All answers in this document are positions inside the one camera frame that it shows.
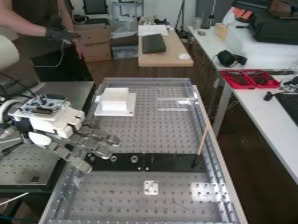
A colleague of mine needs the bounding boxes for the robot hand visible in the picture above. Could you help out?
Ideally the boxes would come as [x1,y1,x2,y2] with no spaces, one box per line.
[9,93,122,175]

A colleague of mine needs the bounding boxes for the small white box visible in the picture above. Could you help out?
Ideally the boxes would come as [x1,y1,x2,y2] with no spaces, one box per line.
[100,86,132,113]

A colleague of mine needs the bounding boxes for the cardboard box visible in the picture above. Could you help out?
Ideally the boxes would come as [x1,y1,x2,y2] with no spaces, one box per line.
[72,22,115,63]

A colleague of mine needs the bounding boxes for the black plate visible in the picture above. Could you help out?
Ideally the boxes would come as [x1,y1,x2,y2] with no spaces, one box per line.
[86,152,209,174]

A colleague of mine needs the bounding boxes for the small square metal plate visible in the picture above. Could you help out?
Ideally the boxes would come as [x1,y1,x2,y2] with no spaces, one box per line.
[143,180,162,197]

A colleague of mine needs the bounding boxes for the person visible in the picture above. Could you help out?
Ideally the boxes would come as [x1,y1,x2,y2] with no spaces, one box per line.
[0,0,84,69]

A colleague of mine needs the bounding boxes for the black flat case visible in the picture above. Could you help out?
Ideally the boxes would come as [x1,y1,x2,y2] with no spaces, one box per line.
[142,32,168,55]

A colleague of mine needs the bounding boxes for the wooden table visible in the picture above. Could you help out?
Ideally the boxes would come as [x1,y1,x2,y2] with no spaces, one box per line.
[138,24,196,68]

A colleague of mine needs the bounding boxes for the thin stick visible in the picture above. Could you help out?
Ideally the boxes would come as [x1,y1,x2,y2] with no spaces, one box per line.
[191,109,213,168]

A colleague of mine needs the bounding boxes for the clear box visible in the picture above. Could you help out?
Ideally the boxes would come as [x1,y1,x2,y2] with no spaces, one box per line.
[39,76,249,224]

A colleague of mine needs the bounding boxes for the red tray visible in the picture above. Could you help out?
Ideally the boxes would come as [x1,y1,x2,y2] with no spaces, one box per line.
[220,69,259,90]
[243,68,283,90]

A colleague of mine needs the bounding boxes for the black headphones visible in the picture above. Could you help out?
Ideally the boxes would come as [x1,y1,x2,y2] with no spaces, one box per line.
[216,49,249,67]

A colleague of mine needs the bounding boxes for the white desk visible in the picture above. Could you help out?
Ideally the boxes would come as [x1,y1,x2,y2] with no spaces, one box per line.
[212,73,298,186]
[188,23,298,73]

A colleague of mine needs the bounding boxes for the small black object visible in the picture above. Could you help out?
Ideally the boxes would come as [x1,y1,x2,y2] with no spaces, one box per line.
[263,90,276,102]

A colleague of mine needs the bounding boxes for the black keyboard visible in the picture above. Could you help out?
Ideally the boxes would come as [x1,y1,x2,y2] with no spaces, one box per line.
[275,92,298,127]

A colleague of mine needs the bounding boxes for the black cable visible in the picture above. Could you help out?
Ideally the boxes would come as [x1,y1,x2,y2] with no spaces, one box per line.
[0,71,38,101]

